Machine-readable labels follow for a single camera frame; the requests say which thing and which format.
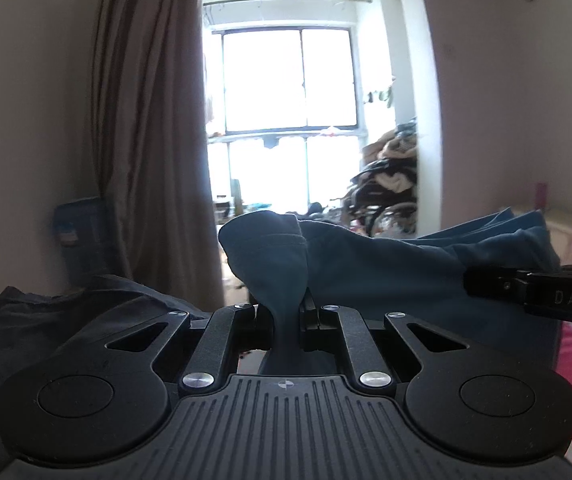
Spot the brown curtain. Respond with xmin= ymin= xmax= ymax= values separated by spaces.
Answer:
xmin=89 ymin=0 xmax=224 ymax=312

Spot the pink cup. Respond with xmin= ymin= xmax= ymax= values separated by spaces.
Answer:
xmin=533 ymin=182 xmax=548 ymax=210

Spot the cluttered clothes pile on bicycle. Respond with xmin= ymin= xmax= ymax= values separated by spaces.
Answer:
xmin=340 ymin=118 xmax=418 ymax=238

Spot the dark blue garment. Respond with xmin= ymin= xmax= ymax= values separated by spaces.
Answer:
xmin=219 ymin=210 xmax=560 ymax=367

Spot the black dark garment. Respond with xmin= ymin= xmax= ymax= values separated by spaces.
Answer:
xmin=0 ymin=273 xmax=212 ymax=480

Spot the blue storage bag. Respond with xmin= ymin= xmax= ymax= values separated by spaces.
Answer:
xmin=52 ymin=197 xmax=123 ymax=287

